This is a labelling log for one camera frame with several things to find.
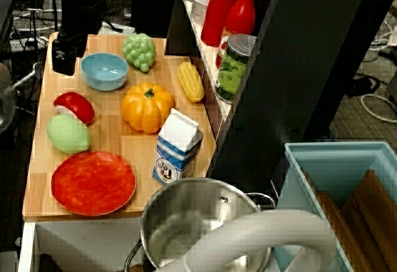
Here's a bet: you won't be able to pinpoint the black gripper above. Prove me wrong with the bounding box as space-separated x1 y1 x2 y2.
51 0 105 76

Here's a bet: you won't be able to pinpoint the light blue bowl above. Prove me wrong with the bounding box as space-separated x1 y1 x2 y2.
79 52 130 92

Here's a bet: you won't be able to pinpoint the white power strip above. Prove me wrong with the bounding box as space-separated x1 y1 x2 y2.
98 20 136 35

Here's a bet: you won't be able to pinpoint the grey metal bar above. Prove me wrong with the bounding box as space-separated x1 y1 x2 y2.
12 62 43 89

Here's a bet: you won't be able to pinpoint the red toy pepper slice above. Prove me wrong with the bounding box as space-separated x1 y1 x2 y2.
53 91 96 125

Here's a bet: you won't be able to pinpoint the green toy grapes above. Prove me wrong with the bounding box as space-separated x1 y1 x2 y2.
121 32 157 73

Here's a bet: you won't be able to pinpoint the green toy lime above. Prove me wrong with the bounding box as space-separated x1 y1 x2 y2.
47 113 92 155

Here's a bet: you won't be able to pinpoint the orange toy pumpkin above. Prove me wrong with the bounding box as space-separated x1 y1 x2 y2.
120 81 176 135

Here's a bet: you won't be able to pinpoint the yellow toy corn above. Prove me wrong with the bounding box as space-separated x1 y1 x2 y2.
177 61 205 103

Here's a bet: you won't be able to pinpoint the orange red plate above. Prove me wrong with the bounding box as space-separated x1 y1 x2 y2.
50 151 137 217

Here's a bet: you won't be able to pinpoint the white shelf board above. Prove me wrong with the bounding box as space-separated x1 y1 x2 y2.
179 0 233 122

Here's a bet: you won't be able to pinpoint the white lidded jar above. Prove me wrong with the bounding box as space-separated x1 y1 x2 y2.
191 0 213 26

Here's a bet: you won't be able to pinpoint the blue white milk carton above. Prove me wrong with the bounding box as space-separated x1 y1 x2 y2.
151 107 205 186

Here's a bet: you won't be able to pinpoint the red ketchup bottle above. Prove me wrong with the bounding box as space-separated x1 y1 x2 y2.
200 0 244 48

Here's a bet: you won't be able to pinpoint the green peas can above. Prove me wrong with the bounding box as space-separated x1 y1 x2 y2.
214 33 258 104

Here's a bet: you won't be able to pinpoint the red narrow neck bottle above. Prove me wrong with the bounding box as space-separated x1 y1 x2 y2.
215 0 261 70

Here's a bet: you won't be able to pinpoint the stainless steel pot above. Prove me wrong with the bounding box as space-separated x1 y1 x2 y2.
123 177 277 272

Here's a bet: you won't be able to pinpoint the white toy kitchen cabinet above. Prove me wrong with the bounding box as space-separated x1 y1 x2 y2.
17 215 146 272

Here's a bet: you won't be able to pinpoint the white curved faucet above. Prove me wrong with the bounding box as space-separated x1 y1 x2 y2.
154 209 338 272

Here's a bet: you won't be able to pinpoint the light blue sink basin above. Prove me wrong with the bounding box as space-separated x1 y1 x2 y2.
272 141 397 272

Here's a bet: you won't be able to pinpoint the brown wooden boards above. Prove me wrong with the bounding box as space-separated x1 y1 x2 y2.
302 168 397 272

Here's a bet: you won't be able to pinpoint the black shelf frame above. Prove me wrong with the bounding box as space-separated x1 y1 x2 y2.
164 0 373 192

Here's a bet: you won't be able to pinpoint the white cable loop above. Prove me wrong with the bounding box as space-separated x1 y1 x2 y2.
359 93 397 120

